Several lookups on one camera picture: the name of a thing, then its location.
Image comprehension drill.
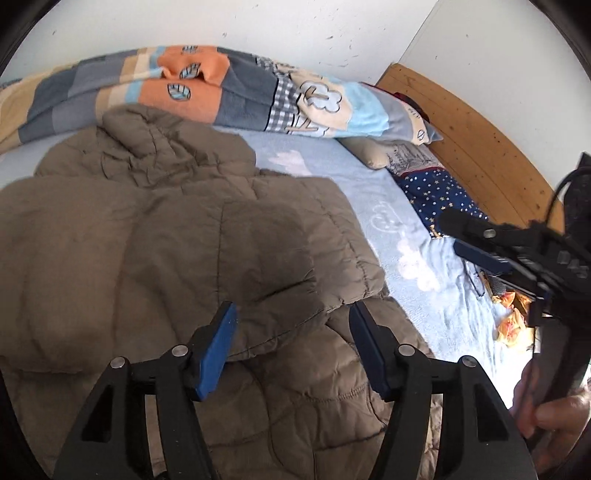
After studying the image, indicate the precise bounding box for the brown puffer jacket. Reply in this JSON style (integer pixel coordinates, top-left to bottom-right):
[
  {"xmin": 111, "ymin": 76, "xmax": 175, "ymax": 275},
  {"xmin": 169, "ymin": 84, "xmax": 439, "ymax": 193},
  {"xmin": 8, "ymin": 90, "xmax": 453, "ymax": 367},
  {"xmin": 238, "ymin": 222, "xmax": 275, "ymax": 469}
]
[{"xmin": 1, "ymin": 105, "xmax": 427, "ymax": 479}]

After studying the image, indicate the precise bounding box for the person right hand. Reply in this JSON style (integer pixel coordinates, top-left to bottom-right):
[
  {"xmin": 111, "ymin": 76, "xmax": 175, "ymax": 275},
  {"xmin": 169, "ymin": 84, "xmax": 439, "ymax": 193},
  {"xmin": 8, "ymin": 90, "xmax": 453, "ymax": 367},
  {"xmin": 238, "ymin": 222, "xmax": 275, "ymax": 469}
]
[{"xmin": 510, "ymin": 360, "xmax": 590, "ymax": 474}]

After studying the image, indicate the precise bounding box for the navy star pillow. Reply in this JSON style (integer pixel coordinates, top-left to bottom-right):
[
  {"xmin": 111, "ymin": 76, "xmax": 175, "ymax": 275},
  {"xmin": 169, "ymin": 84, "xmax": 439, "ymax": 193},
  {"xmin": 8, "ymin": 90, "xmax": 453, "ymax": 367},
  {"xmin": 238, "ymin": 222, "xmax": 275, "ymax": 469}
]
[{"xmin": 394, "ymin": 167, "xmax": 489, "ymax": 238}]

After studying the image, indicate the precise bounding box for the yellow orange floral cloth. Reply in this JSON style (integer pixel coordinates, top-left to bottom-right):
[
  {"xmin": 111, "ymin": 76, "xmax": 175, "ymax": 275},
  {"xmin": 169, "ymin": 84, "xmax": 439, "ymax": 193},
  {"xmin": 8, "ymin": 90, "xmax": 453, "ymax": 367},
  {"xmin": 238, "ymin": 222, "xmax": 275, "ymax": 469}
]
[{"xmin": 479, "ymin": 271, "xmax": 535, "ymax": 350}]

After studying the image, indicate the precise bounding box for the wooden headboard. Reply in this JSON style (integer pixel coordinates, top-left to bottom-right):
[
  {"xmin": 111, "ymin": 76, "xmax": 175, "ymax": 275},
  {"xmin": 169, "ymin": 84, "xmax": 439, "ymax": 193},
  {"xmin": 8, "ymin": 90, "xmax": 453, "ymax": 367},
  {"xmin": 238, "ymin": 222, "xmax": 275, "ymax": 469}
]
[{"xmin": 377, "ymin": 63, "xmax": 553, "ymax": 226}]

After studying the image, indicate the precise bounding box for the light blue cloud bedsheet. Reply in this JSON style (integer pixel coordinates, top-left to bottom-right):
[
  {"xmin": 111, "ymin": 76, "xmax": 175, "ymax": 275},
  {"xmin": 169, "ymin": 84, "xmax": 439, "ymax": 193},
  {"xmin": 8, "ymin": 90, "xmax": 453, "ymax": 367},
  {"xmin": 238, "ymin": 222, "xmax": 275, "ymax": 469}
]
[{"xmin": 1, "ymin": 111, "xmax": 526, "ymax": 392}]

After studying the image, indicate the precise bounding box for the grey printed pillow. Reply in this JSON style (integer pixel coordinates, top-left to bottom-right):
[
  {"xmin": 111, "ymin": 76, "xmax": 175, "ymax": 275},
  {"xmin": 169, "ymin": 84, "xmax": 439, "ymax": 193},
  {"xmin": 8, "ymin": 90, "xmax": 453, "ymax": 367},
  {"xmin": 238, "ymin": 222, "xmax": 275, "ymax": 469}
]
[{"xmin": 385, "ymin": 142, "xmax": 444, "ymax": 177}]

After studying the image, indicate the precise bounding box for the beige small cushion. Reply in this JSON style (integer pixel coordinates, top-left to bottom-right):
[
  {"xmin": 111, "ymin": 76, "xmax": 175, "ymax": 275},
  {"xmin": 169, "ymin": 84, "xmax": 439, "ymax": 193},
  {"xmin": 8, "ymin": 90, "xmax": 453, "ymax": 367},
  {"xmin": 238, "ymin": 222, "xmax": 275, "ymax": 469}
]
[{"xmin": 339, "ymin": 137, "xmax": 390, "ymax": 170}]

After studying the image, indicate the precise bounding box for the patchwork rolled blanket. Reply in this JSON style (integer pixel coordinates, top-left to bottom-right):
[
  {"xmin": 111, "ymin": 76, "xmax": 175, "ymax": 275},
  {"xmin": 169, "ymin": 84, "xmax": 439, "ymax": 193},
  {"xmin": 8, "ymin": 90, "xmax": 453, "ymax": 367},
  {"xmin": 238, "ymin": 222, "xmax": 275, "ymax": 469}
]
[{"xmin": 1, "ymin": 45, "xmax": 442, "ymax": 152}]

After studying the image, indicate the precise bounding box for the black cable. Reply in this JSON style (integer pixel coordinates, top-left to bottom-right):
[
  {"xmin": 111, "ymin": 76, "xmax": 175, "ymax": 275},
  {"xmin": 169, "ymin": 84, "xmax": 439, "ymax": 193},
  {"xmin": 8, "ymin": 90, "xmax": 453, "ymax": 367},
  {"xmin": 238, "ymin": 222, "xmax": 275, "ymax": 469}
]
[{"xmin": 544, "ymin": 165, "xmax": 591, "ymax": 232}]

